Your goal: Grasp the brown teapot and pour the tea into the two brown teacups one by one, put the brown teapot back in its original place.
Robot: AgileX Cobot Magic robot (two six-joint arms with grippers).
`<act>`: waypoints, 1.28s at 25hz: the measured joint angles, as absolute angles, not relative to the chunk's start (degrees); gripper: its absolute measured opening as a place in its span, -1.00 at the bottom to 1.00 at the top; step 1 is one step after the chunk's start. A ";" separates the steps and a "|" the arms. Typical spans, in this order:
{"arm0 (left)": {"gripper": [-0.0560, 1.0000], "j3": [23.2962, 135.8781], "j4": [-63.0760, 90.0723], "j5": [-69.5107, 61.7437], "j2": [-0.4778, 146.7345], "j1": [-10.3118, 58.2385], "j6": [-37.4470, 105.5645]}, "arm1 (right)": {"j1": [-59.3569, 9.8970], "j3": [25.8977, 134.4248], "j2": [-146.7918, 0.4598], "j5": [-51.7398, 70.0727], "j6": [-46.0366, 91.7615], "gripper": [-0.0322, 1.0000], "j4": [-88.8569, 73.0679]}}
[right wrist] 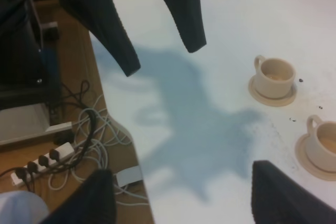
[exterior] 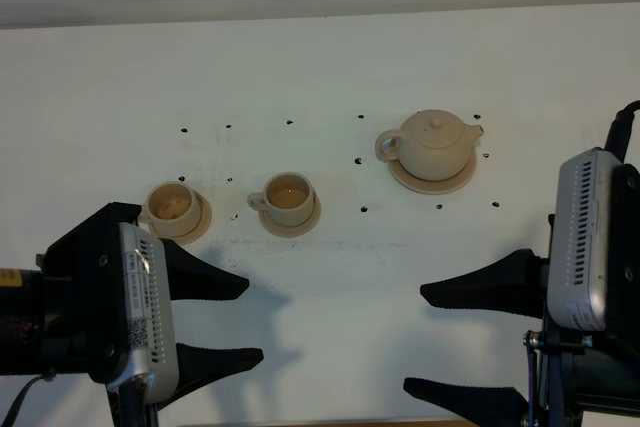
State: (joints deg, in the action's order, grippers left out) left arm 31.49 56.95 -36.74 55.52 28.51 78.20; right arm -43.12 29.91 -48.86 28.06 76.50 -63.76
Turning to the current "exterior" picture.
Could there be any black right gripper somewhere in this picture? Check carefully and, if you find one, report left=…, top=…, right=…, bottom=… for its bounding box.
left=403, top=163, right=639, bottom=427

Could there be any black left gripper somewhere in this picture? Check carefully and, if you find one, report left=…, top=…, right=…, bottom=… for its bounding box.
left=39, top=202, right=264, bottom=403

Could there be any beige ceramic teapot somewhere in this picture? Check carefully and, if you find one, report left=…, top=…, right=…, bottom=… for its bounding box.
left=375, top=109, right=484, bottom=182

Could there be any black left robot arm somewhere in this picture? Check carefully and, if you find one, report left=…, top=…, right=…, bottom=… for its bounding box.
left=1, top=202, right=263, bottom=405

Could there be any beige teapot saucer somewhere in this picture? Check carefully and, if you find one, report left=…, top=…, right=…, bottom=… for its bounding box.
left=387, top=150, right=477, bottom=195

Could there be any beige saucer left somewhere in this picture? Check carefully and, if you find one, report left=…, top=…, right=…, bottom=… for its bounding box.
left=148, top=192, right=212, bottom=245

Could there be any beige teacup left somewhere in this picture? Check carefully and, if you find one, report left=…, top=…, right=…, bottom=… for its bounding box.
left=138, top=182, right=203, bottom=238

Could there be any beige teacup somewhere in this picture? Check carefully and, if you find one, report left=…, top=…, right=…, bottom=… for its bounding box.
left=138, top=182, right=203, bottom=238
left=247, top=172, right=315, bottom=228

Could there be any beige saucer middle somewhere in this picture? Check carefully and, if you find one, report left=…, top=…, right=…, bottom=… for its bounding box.
left=258, top=195, right=321, bottom=238

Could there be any beige teacup middle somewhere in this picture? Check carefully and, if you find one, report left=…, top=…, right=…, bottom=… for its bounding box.
left=247, top=172, right=315, bottom=228

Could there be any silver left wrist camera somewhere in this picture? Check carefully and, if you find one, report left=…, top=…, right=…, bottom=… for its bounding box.
left=107, top=222, right=179, bottom=404

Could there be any black left camera cable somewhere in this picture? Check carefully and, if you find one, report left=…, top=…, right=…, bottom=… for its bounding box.
left=0, top=369, right=57, bottom=424

